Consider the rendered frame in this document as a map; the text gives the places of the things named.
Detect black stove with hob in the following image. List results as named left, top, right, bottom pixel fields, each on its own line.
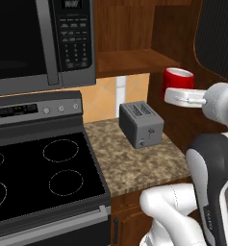
left=0, top=89, right=113, bottom=246

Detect red cup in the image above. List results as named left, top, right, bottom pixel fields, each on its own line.
left=162, top=66, right=195, bottom=98

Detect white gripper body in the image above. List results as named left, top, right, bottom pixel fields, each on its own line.
left=164, top=86, right=207, bottom=108

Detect black microwave oven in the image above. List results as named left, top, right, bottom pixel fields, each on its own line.
left=0, top=0, right=97, bottom=98

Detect black cabinet door handle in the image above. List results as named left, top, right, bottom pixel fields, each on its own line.
left=113, top=216, right=119, bottom=245

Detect brown wooden base cabinet door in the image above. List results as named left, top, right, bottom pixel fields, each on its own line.
left=110, top=188, right=203, bottom=246

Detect grey toaster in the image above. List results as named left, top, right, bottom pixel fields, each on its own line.
left=118, top=100, right=165, bottom=150

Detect grey microwave door handle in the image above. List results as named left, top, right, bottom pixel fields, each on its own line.
left=35, top=0, right=61, bottom=86

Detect silver oven door handle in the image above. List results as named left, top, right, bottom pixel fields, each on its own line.
left=0, top=205, right=113, bottom=246

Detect wooden cabinet door dark panel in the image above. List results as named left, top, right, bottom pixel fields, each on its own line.
left=146, top=0, right=228, bottom=154

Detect brown wooden wall cabinet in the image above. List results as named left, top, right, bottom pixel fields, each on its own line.
left=93, top=0, right=184, bottom=79

